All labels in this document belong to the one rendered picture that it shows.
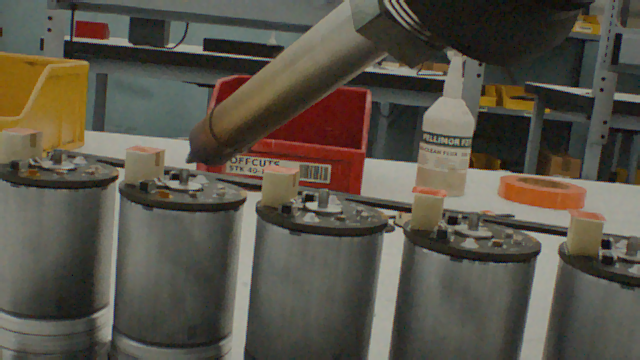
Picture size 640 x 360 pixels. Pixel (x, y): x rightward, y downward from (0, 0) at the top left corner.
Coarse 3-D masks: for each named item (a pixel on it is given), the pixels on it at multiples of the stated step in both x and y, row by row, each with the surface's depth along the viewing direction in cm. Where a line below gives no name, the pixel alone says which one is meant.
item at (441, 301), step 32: (416, 256) 14; (448, 256) 13; (416, 288) 14; (448, 288) 13; (480, 288) 13; (512, 288) 13; (416, 320) 14; (448, 320) 13; (480, 320) 13; (512, 320) 14; (416, 352) 14; (448, 352) 13; (480, 352) 13; (512, 352) 14
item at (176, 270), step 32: (160, 192) 15; (128, 224) 15; (160, 224) 14; (192, 224) 14; (224, 224) 15; (128, 256) 15; (160, 256) 14; (192, 256) 15; (224, 256) 15; (128, 288) 15; (160, 288) 15; (192, 288) 15; (224, 288) 15; (128, 320) 15; (160, 320) 15; (192, 320) 15; (224, 320) 15; (128, 352) 15; (160, 352) 15; (192, 352) 15; (224, 352) 16
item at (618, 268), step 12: (612, 240) 14; (564, 252) 14; (600, 252) 13; (576, 264) 13; (588, 264) 13; (600, 264) 13; (612, 264) 13; (624, 264) 13; (612, 276) 13; (624, 276) 13; (636, 276) 13
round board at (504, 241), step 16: (448, 224) 15; (464, 224) 15; (496, 224) 15; (416, 240) 14; (432, 240) 13; (448, 240) 14; (480, 240) 14; (496, 240) 14; (512, 240) 14; (528, 240) 14; (464, 256) 13; (480, 256) 13; (496, 256) 13; (512, 256) 13; (528, 256) 13
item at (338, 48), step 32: (352, 0) 8; (384, 0) 8; (320, 32) 9; (352, 32) 9; (384, 32) 8; (416, 32) 8; (288, 64) 10; (320, 64) 10; (352, 64) 9; (416, 64) 8; (256, 96) 11; (288, 96) 10; (320, 96) 10; (192, 128) 13; (224, 128) 12; (256, 128) 11; (224, 160) 13
